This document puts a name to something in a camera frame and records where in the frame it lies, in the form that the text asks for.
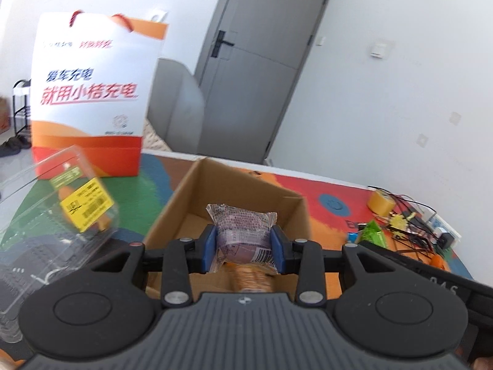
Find red cable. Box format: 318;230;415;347
370;187;440;255

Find black cable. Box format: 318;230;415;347
385;196;447;263

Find green snack packet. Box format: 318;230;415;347
357;220;388;247

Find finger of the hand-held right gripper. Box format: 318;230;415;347
358;241;414;274

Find purple snack packet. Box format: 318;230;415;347
206;203;279;274

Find brown cardboard box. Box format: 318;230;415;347
144;157;312;301

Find white light switch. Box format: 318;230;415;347
370;39;394;59

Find white power strip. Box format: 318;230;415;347
424;214;461;240

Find brown cookie packet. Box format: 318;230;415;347
227;263;276;293

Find grey door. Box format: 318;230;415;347
194;0;335;164

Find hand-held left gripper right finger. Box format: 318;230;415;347
270;225;390;304

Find clear plastic container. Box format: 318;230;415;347
0;144;124;345

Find yellow toy figure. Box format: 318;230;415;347
389;214;411;232

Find black door handle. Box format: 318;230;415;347
211;30;235;59

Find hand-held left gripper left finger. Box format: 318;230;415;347
89;225;217;305

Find yellow tape roll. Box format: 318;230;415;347
367;190;394;215

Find grey chair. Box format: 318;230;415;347
147;57;205;153

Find dotted beige cushion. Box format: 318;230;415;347
142;117;172;153

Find dark shoes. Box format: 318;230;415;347
0;136;31;158

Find black shoe rack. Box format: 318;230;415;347
11;79;32;141

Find white and orange paper bag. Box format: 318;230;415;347
31;10;170;178

